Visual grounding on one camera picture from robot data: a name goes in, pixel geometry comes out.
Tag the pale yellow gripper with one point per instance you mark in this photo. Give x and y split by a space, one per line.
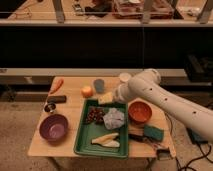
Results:
106 98

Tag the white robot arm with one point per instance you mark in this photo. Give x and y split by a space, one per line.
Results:
145 85

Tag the blue-grey cup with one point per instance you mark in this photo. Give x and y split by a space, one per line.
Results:
99 85

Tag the white paper cup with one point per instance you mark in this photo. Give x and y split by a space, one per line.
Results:
124 77

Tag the small metal cup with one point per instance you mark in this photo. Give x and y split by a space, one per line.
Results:
50 107

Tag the bunch of dark grapes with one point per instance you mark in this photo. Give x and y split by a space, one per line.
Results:
95 114

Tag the orange apple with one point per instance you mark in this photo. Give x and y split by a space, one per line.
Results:
87 91

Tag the crumpled grey cloth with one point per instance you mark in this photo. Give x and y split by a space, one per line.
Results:
114 119

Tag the green plastic tray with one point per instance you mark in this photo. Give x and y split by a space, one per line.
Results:
89 131

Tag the orange bowl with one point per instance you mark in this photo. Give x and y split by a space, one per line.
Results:
139 112

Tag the peeled banana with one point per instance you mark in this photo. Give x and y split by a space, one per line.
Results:
108 140

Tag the orange carrot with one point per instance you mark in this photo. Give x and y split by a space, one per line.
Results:
57 86

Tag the green sponge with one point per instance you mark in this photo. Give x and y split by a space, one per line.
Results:
154 133

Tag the purple bowl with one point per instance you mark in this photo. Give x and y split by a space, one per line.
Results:
54 127

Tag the wooden table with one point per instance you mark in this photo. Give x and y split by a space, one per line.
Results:
72 111

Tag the black foot pedal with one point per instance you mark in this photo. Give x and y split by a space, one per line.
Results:
195 138

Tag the black-handled brush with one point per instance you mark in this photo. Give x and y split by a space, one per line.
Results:
161 151

